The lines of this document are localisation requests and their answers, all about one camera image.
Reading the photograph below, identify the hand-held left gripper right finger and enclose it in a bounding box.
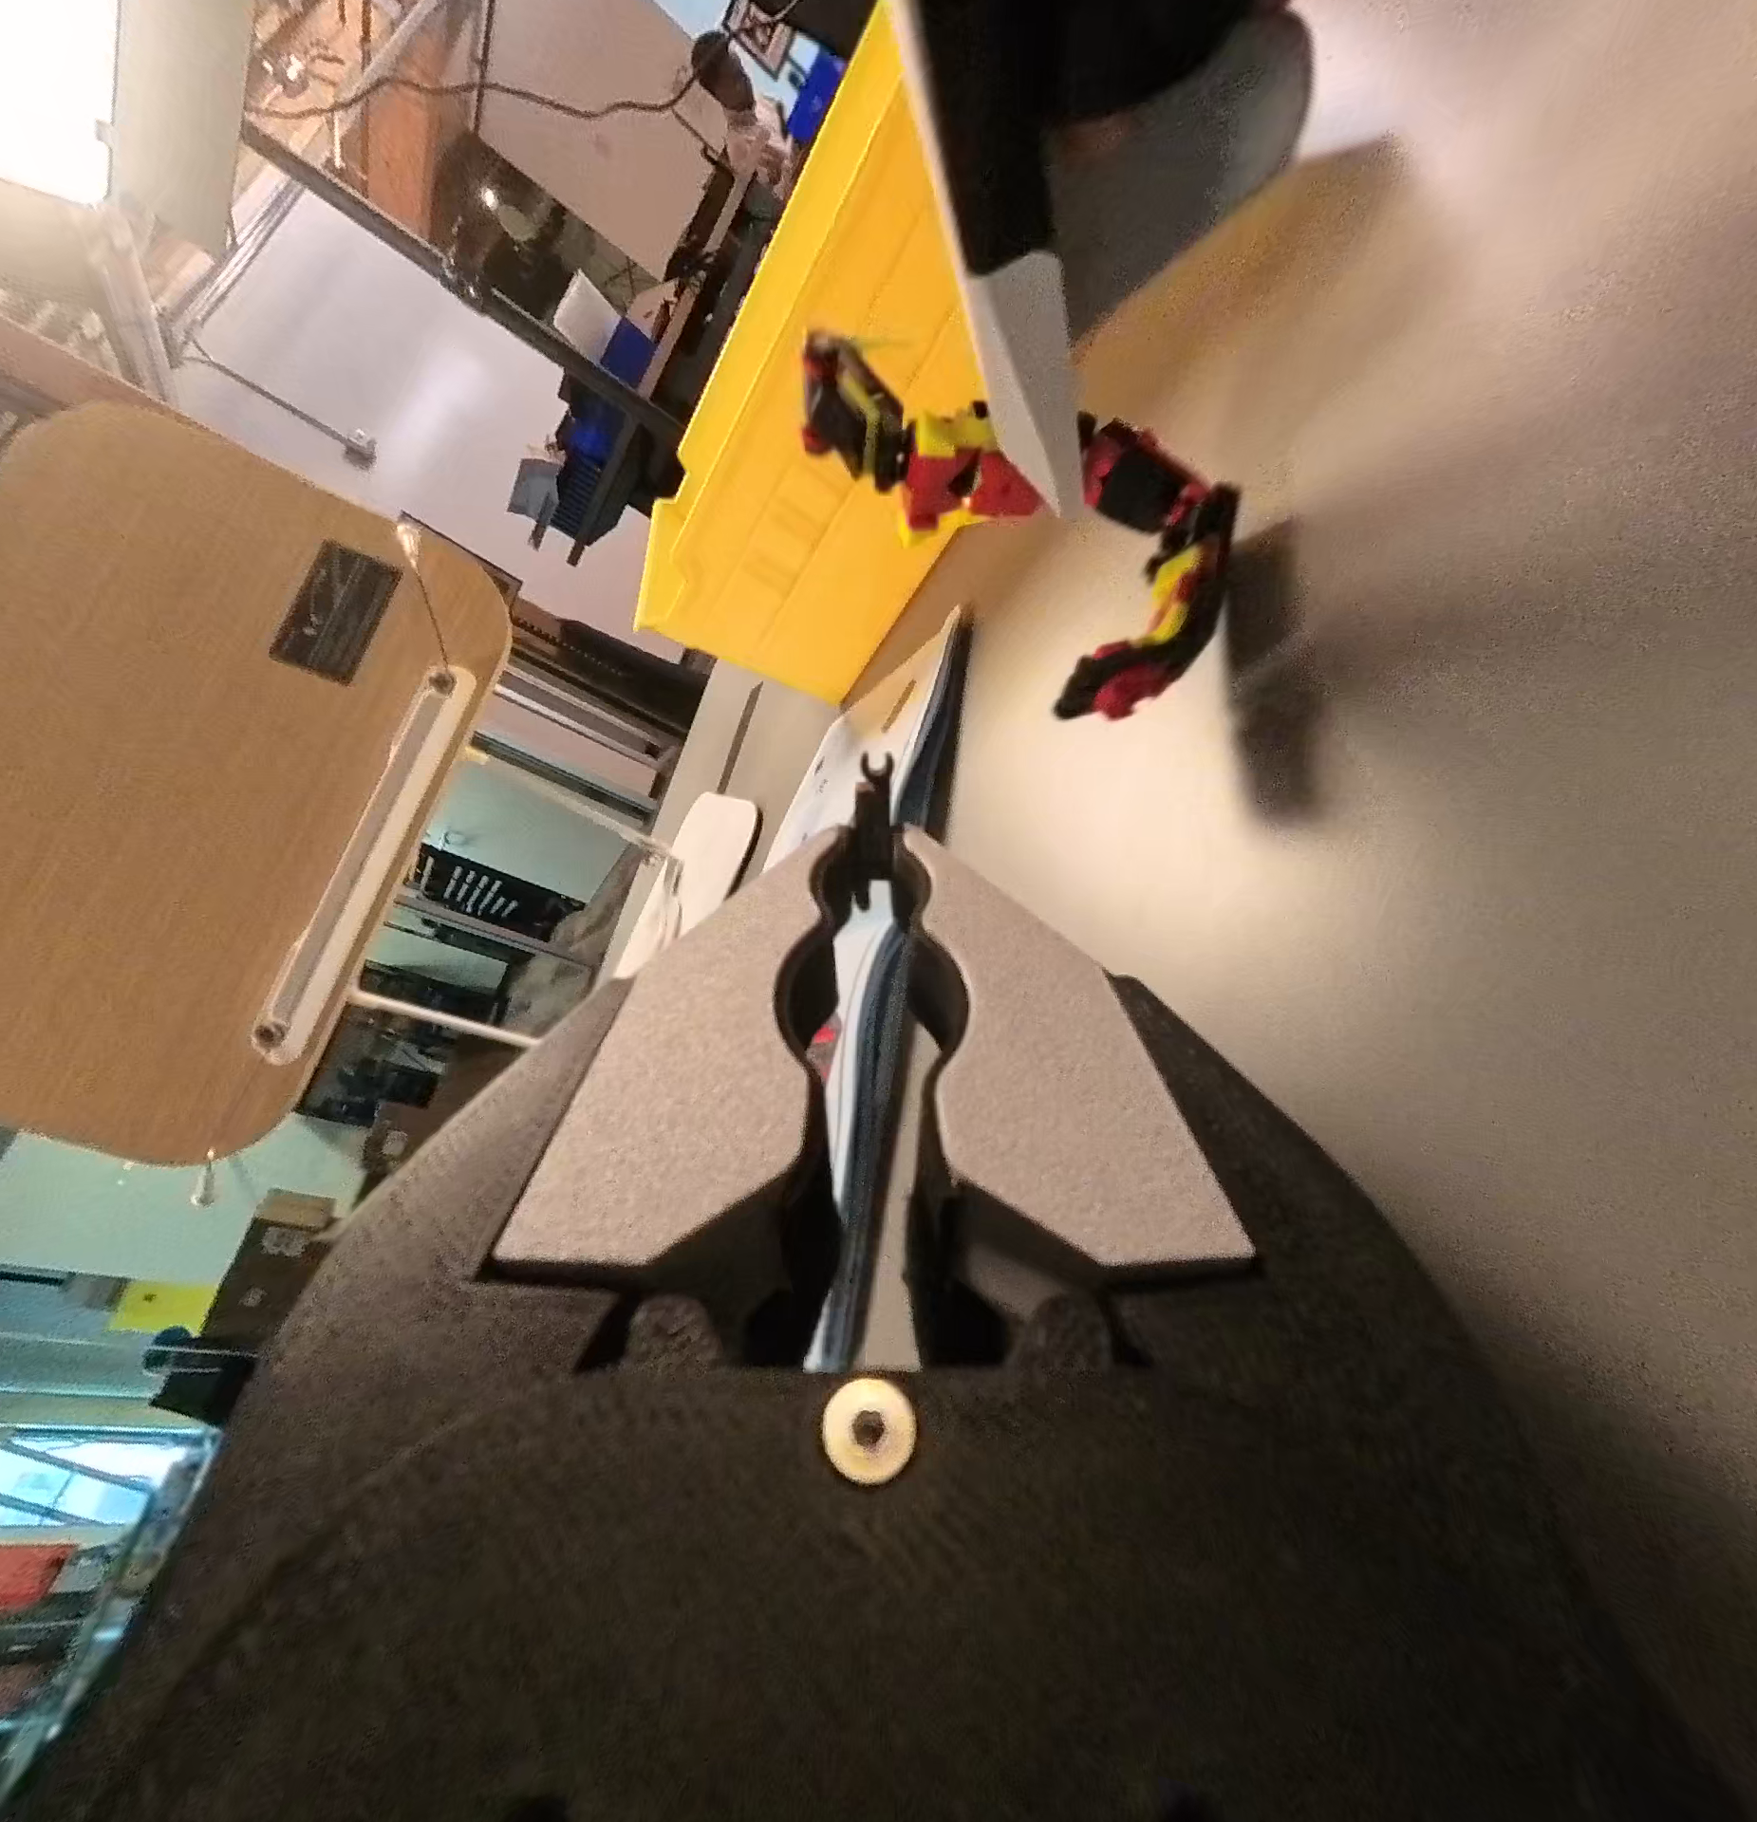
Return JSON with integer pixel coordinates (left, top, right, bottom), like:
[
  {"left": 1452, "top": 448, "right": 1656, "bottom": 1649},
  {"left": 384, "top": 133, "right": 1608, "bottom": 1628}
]
[{"left": 890, "top": 825, "right": 1258, "bottom": 1372}]

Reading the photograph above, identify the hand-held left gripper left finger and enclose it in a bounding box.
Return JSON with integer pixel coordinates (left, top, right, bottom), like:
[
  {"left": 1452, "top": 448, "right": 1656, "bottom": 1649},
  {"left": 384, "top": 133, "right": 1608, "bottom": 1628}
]
[{"left": 487, "top": 825, "right": 854, "bottom": 1372}]

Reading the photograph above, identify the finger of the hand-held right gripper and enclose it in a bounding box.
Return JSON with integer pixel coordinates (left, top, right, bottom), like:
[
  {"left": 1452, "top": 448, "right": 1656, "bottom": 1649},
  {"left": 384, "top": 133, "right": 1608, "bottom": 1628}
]
[{"left": 961, "top": 254, "right": 1089, "bottom": 525}]

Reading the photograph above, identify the yellow plastic bin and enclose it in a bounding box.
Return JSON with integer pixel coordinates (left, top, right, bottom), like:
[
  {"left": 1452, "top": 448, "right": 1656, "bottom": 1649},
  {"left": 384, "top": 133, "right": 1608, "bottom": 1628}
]
[{"left": 632, "top": 0, "right": 998, "bottom": 708}]

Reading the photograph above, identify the thin black toy brick piece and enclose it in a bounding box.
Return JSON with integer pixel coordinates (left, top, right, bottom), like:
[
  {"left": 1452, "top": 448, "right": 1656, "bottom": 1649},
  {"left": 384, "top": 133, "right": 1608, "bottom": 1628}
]
[{"left": 848, "top": 755, "right": 901, "bottom": 915}]

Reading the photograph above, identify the open instruction booklet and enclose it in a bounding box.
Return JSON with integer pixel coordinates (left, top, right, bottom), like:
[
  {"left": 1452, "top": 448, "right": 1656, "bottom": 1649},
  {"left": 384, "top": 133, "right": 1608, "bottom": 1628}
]
[{"left": 758, "top": 603, "right": 975, "bottom": 1372}]

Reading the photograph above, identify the background work desk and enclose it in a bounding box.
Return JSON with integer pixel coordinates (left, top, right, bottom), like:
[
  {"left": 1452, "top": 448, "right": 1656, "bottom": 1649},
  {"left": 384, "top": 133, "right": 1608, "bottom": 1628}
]
[{"left": 549, "top": 142, "right": 795, "bottom": 550}]

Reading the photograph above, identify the wooden board stand white base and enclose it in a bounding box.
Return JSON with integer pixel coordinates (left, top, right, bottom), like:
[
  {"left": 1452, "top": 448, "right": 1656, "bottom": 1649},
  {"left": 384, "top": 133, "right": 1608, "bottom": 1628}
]
[{"left": 0, "top": 400, "right": 759, "bottom": 1212}]

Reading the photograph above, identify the studio light panel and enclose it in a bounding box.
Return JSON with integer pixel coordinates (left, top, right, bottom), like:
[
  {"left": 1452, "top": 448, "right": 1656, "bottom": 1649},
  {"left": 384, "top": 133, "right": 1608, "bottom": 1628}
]
[{"left": 0, "top": 0, "right": 257, "bottom": 245}]

